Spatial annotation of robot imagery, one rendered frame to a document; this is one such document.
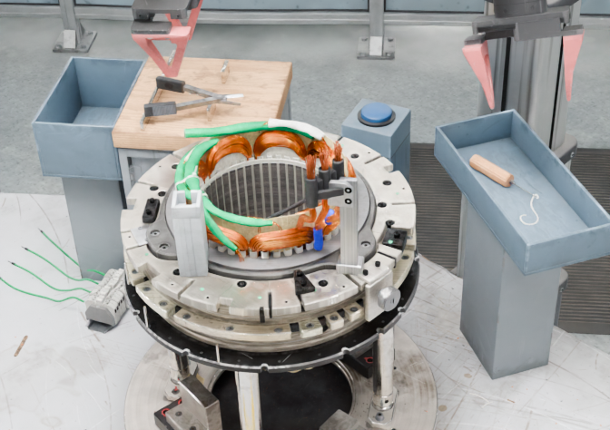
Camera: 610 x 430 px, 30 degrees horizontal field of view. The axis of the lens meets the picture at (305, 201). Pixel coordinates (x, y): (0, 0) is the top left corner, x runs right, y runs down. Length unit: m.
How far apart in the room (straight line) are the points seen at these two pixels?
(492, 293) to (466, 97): 2.10
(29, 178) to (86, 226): 1.67
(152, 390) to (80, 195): 0.29
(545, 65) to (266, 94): 0.36
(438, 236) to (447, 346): 1.40
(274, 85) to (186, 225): 0.43
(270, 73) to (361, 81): 2.03
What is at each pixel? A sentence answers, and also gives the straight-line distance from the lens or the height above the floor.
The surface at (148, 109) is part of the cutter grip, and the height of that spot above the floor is 1.09.
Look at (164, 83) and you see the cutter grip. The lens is 1.48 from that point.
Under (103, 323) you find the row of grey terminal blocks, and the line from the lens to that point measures 1.59.
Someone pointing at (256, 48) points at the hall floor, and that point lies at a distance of 3.74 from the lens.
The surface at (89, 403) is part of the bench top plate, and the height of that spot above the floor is 0.78.
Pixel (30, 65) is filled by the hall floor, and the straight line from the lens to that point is 3.80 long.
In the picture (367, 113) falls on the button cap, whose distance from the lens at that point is 1.48.
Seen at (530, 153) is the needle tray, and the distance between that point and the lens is 1.43.
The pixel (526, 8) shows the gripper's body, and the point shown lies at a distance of 1.25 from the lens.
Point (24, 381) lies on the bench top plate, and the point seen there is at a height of 0.78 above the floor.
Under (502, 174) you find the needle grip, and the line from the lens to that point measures 1.38.
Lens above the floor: 1.85
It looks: 37 degrees down
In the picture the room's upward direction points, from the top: 2 degrees counter-clockwise
